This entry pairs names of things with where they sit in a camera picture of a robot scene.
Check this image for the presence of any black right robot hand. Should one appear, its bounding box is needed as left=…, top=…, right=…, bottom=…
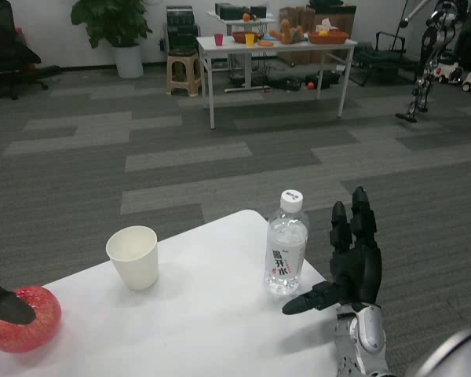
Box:
left=281, top=186, right=384, bottom=317

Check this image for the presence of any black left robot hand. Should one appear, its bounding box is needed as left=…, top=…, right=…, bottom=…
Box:
left=0, top=156, right=35, bottom=326

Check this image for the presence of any clear plastic water bottle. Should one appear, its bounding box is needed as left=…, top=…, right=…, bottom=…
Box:
left=264, top=189, right=310, bottom=298

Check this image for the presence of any red apple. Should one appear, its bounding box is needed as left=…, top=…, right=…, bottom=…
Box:
left=0, top=285, right=63, bottom=353

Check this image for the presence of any white paper cup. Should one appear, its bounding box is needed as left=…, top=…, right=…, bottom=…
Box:
left=105, top=225, right=159, bottom=291

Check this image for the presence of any black duffel bag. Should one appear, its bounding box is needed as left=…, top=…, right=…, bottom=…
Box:
left=316, top=70, right=342, bottom=90

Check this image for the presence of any black folding cot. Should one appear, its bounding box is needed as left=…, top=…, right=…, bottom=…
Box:
left=351, top=31, right=421, bottom=87

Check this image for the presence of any orange rectangular basket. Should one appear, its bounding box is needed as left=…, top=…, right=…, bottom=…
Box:
left=308, top=31, right=350, bottom=45

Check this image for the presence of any white folding-leg table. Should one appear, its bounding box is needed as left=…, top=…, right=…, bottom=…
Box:
left=195, top=35, right=359, bottom=130

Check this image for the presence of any silver black humanoid robot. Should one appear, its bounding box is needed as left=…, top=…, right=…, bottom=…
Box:
left=395, top=0, right=471, bottom=123

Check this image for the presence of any orange plush toy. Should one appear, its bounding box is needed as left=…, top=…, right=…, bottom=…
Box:
left=269, top=18, right=308, bottom=44

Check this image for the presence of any white tissue box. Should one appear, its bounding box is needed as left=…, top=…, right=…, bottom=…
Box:
left=316, top=17, right=341, bottom=33

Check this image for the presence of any large brown cardboard box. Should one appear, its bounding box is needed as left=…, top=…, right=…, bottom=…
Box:
left=313, top=4, right=357, bottom=60

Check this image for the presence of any black office chair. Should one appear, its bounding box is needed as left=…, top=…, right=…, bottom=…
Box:
left=0, top=0, right=62, bottom=101

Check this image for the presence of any brown round bowl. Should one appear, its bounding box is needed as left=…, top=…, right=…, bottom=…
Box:
left=232, top=31, right=265, bottom=44

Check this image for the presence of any small brown cardboard box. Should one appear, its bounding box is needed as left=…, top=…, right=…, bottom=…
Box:
left=279, top=6, right=317, bottom=35

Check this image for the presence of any beige plastic stool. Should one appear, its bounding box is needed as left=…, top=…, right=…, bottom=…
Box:
left=166, top=49, right=203, bottom=98

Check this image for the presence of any white plant pot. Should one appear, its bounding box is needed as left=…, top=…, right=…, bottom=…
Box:
left=112, top=43, right=144, bottom=79

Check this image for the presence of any white standing desk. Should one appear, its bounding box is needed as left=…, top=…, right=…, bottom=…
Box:
left=206, top=9, right=278, bottom=93

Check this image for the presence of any large black speaker box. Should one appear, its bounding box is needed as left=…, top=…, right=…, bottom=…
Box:
left=214, top=2, right=252, bottom=20

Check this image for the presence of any black green equipment case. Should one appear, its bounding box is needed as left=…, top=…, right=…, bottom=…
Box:
left=164, top=23, right=203, bottom=54

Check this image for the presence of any green leafy plant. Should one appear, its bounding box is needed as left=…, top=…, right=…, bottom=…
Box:
left=70, top=0, right=153, bottom=49

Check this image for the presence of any black slatted equipment case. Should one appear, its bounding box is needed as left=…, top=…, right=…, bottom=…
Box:
left=166, top=5, right=199, bottom=24

